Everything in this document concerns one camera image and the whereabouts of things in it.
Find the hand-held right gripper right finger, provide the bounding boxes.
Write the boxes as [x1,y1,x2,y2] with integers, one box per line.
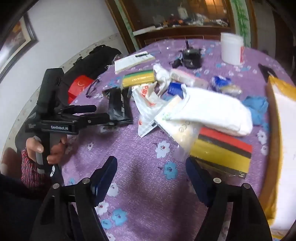
[186,157,273,241]

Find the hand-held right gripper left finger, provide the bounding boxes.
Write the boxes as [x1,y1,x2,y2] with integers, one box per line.
[32,156,118,241]

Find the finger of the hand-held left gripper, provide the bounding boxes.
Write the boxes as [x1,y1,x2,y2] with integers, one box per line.
[77,113,111,128]
[62,104,97,115]

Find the black foil packet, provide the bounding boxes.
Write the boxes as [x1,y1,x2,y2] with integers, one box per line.
[103,88,134,126]

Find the red black yellow sponge pack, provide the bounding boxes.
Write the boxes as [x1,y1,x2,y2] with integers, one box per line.
[189,127,253,179]

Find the printed facial tissue pack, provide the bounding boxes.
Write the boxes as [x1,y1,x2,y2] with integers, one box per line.
[154,95,202,152]

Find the white red-print plastic bag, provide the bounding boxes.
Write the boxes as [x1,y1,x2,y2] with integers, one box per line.
[131,64,173,138]

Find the green yellow sponge pack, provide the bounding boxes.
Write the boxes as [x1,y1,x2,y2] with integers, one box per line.
[121,69,156,89]

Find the white towel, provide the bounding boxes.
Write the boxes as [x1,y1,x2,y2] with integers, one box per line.
[171,86,253,137]

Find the blue tissue pack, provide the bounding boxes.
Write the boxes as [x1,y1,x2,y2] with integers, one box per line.
[167,82,187,99]

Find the blue cloth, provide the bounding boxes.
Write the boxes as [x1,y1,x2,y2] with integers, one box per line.
[242,96,270,133]

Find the blue beige plastic packet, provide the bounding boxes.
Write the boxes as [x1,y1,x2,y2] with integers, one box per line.
[210,75,242,97]

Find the pink tissue pack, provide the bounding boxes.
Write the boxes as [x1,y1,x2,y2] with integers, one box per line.
[169,69,209,90]

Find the yellow box with white lining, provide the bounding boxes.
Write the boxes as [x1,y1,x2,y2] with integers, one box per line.
[258,76,296,240]

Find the person's left forearm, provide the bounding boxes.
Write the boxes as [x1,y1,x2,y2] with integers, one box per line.
[21,148,55,189]

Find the person's left hand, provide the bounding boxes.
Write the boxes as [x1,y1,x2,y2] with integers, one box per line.
[25,134,68,165]

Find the red bag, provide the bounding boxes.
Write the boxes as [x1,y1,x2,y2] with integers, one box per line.
[68,75,96,105]

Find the eyeglasses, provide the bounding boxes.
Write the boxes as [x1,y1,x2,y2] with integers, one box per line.
[85,78,102,98]

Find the purple floral tablecloth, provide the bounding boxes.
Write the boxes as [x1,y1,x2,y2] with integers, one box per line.
[67,38,296,241]

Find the black bag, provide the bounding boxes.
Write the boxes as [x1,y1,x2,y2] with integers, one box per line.
[60,45,122,82]

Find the white notebook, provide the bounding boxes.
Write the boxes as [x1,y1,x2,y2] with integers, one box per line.
[114,50,156,75]

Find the person's dark clothing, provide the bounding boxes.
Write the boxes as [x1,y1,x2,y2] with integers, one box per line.
[0,171,48,241]

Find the black round device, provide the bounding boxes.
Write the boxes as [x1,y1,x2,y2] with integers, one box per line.
[172,40,204,70]

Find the wooden glass cabinet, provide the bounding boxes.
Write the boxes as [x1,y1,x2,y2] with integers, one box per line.
[105,0,258,55]

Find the flat black box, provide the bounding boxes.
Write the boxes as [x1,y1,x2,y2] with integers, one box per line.
[257,63,278,80]

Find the white plastic jar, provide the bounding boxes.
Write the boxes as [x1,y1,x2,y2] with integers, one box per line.
[220,32,245,65]

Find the clutter pile on ledge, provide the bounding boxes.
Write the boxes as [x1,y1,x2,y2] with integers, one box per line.
[159,6,230,30]

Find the bamboo painted column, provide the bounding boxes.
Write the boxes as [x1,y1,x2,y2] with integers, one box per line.
[231,0,252,48]

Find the framed wall picture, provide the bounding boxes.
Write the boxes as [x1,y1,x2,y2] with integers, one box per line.
[0,11,39,83]

